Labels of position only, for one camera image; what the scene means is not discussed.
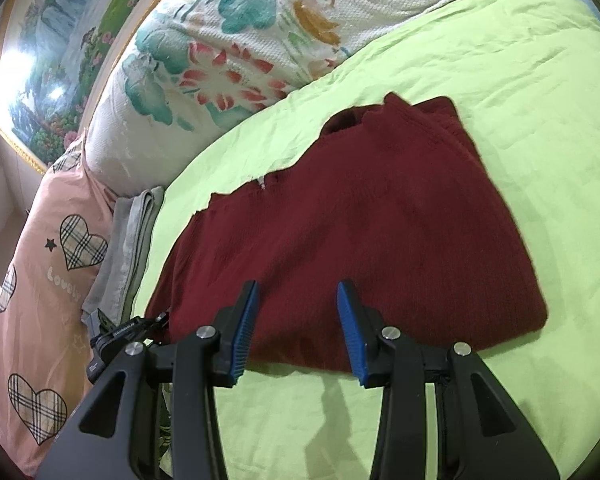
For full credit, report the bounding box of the dark red knit sweater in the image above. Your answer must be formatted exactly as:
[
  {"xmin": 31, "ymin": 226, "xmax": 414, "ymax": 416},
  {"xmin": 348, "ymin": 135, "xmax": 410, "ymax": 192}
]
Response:
[{"xmin": 146, "ymin": 93, "xmax": 547, "ymax": 370}]

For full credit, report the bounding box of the grey folded towel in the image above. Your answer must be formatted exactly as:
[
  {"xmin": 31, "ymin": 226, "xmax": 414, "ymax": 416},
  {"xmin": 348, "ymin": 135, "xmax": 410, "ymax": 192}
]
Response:
[{"xmin": 81, "ymin": 186, "xmax": 164, "ymax": 326}]

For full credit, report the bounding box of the pink heart print pillow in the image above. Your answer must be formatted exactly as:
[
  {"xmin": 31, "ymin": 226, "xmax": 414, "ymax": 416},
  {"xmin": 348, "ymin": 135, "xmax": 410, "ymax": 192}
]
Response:
[{"xmin": 0, "ymin": 140, "xmax": 114, "ymax": 479}]

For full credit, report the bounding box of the white floral quilt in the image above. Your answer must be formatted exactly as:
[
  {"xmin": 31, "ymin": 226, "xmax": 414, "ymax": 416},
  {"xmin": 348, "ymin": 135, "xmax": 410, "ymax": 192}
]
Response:
[{"xmin": 82, "ymin": 0, "xmax": 556, "ymax": 198}]

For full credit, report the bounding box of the light green bed sheet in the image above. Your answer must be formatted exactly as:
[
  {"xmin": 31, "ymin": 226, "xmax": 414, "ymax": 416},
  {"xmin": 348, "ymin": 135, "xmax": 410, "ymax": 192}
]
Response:
[{"xmin": 130, "ymin": 0, "xmax": 600, "ymax": 480}]

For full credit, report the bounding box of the gold framed landscape painting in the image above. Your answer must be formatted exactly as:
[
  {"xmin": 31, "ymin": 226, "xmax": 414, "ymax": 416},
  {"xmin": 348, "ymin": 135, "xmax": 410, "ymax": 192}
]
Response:
[{"xmin": 0, "ymin": 0, "xmax": 160, "ymax": 172}]

